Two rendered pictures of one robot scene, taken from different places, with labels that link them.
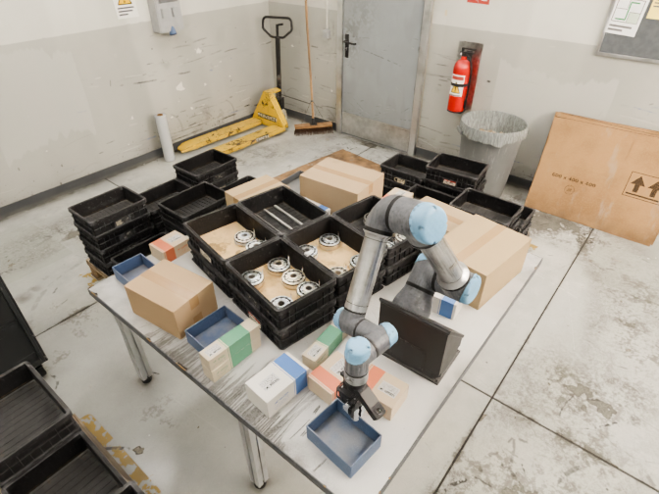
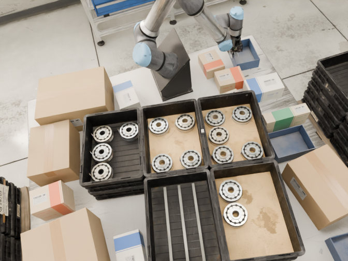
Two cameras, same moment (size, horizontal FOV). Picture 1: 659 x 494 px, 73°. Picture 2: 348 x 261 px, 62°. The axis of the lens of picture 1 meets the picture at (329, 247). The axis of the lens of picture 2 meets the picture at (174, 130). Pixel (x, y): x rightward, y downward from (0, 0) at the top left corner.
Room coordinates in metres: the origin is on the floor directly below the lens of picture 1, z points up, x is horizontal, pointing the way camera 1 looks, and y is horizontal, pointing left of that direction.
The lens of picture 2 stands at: (2.15, 0.50, 2.15)
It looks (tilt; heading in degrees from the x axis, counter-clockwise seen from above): 58 degrees down; 225
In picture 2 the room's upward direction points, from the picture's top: 12 degrees counter-clockwise
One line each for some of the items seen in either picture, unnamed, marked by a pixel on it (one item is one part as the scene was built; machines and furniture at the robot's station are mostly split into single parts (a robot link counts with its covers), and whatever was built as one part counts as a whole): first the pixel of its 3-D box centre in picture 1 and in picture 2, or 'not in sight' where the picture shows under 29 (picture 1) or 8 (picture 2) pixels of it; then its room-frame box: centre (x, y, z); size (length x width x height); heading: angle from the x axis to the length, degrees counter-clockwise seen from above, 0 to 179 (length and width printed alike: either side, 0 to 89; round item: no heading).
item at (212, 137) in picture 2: (293, 276); (218, 134); (1.49, 0.16, 0.86); 0.10 x 0.10 x 0.01
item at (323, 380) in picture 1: (334, 377); (229, 80); (1.05, -0.02, 0.74); 0.16 x 0.12 x 0.07; 137
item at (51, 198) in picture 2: (396, 201); (49, 199); (2.20, -0.38, 0.81); 0.16 x 0.12 x 0.07; 143
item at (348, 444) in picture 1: (343, 436); (243, 54); (0.82, -0.05, 0.74); 0.20 x 0.15 x 0.07; 46
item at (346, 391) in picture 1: (353, 388); (234, 41); (0.89, -0.08, 0.89); 0.09 x 0.08 x 0.12; 46
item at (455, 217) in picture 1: (435, 225); (55, 153); (2.01, -0.57, 0.78); 0.30 x 0.22 x 0.16; 46
